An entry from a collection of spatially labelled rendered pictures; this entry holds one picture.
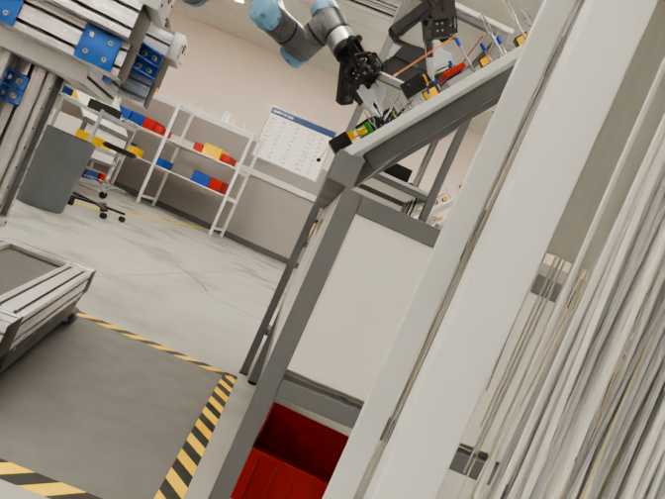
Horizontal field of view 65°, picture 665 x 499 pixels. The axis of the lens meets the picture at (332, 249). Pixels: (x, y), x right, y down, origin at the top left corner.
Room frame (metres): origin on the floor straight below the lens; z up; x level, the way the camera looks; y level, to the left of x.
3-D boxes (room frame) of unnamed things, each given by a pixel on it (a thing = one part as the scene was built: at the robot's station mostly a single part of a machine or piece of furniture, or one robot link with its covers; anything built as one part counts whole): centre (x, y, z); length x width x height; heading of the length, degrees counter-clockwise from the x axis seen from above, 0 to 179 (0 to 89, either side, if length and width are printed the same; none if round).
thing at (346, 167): (1.61, 0.08, 0.83); 1.18 x 0.06 x 0.06; 4
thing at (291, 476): (1.46, -0.16, 0.07); 0.39 x 0.29 x 0.14; 176
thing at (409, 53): (2.45, -0.02, 1.56); 0.30 x 0.23 x 0.19; 96
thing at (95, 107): (6.22, 3.15, 0.54); 0.99 x 0.50 x 1.08; 177
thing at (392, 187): (2.56, -0.07, 0.92); 0.61 x 0.51 x 1.85; 4
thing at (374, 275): (1.63, -0.24, 0.60); 1.17 x 0.58 x 0.40; 4
